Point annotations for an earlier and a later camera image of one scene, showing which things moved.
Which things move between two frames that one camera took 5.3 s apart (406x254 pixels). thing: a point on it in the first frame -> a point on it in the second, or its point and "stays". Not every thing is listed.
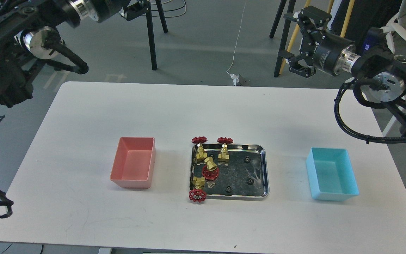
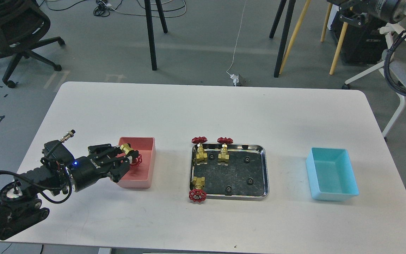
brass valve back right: [223, 157] stays
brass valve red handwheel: [210, 171] -> [136, 161]
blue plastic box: [331, 174] stays
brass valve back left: [200, 156] stays
